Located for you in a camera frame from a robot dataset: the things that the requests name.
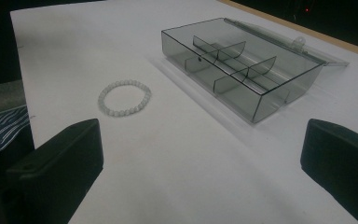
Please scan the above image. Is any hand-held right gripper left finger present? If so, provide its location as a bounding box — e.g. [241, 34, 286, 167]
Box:
[5, 118, 104, 224]

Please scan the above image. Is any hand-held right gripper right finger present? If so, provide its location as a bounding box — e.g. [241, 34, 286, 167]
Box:
[299, 118, 358, 224]

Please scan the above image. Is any white bead bracelet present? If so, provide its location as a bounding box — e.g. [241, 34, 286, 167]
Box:
[97, 79, 153, 118]

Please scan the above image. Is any clear grey compartment box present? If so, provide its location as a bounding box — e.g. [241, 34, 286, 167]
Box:
[160, 17, 351, 124]

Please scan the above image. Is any striped dark cloth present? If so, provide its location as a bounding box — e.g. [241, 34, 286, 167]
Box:
[0, 105, 31, 161]

